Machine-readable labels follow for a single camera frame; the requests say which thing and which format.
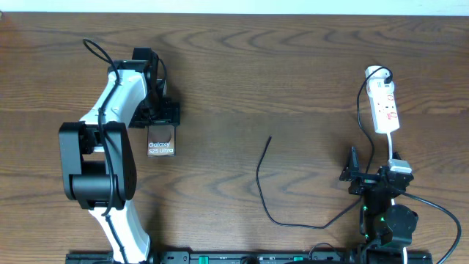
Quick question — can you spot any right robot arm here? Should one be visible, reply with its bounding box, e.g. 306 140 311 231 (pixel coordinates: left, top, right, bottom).
339 147 418 263

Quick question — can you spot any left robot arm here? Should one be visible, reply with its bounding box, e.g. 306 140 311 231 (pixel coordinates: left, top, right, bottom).
58 48 180 263

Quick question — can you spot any white power strip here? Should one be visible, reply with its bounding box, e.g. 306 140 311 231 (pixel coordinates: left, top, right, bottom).
365 65 399 134

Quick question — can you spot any white power strip cord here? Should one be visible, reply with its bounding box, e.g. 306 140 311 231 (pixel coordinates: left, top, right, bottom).
386 132 409 264

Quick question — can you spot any black right camera cable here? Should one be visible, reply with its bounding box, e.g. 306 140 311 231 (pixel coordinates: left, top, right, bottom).
388 185 462 264

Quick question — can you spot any black camera cable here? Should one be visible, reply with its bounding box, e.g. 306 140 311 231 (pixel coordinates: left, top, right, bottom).
388 185 462 264
82 37 130 264

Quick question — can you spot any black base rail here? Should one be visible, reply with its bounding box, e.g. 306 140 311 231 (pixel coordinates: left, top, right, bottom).
64 249 433 264

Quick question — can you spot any black left camera cable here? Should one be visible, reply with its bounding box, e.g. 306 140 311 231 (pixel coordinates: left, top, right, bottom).
82 37 130 264

